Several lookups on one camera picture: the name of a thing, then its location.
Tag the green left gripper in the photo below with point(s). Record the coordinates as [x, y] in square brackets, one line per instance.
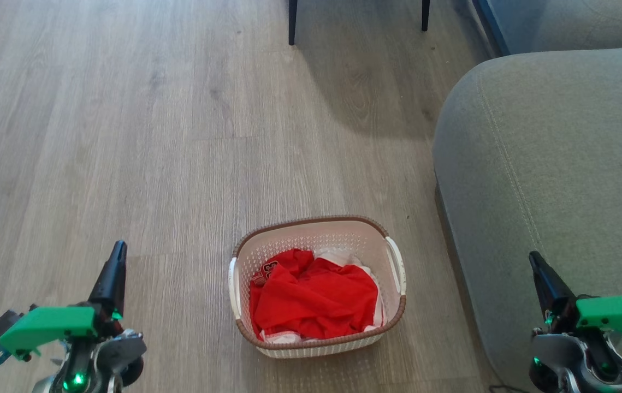
[48, 325]

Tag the white laundry basket brown rim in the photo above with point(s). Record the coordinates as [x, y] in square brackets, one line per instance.
[316, 233]

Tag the black chair leg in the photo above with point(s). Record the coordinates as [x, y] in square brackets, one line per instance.
[292, 23]
[425, 15]

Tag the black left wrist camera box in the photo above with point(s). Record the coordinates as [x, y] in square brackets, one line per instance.
[4, 323]

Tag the red garment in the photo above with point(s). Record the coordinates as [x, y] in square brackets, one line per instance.
[316, 300]

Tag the white garment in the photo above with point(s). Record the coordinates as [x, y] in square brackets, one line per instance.
[341, 256]

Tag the dark blue sofa base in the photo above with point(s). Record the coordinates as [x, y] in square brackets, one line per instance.
[488, 26]

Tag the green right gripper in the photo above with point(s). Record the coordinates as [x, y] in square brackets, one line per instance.
[616, 316]

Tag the grey sofa seat cushion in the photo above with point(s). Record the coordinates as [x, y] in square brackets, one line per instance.
[578, 23]

